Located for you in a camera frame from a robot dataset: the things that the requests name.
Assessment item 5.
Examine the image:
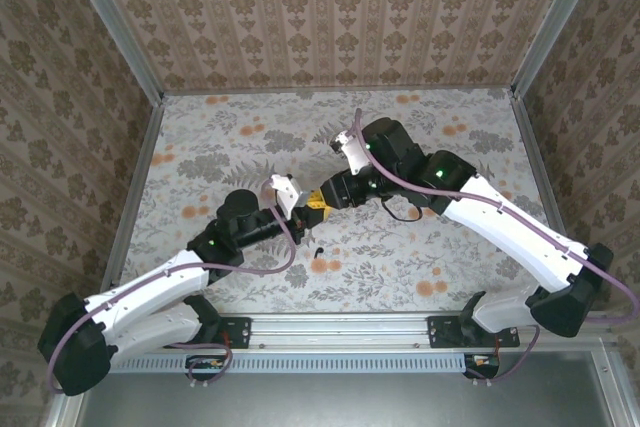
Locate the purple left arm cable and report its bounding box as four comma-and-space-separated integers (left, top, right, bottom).
46, 179, 298, 395

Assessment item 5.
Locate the aluminium frame rail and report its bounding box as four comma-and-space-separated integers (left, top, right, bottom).
94, 96, 166, 308
160, 85, 516, 96
509, 91, 576, 253

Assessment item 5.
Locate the steel sheet panel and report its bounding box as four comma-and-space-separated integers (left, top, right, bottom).
49, 350, 640, 427

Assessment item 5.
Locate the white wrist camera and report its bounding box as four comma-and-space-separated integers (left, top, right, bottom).
331, 127, 375, 177
268, 174, 315, 221

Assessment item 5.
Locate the short purple base cable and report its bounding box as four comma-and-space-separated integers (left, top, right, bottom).
187, 344, 235, 391
467, 324, 541, 388

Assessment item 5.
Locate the black controller board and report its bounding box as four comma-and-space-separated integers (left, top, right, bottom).
463, 352, 502, 379
185, 354, 227, 382

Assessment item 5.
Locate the grey slotted cable duct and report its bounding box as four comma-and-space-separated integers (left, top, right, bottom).
107, 350, 504, 374

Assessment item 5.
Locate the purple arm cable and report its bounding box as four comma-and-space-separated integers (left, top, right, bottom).
352, 107, 640, 323
46, 179, 298, 395

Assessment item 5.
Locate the floral print tablecloth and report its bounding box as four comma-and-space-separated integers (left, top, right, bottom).
102, 88, 566, 316

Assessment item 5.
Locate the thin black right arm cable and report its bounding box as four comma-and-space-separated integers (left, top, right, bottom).
380, 196, 427, 223

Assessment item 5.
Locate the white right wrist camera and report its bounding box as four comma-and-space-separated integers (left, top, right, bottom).
331, 127, 375, 177

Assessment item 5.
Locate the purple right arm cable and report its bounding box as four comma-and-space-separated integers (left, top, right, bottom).
352, 107, 640, 323

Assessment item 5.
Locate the wide aluminium base rail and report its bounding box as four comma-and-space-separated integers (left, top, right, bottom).
112, 313, 619, 352

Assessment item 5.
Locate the aluminium frame post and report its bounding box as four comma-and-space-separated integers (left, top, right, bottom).
58, 0, 166, 107
509, 0, 610, 101

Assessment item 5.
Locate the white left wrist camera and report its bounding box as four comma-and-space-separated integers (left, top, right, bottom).
268, 174, 315, 221

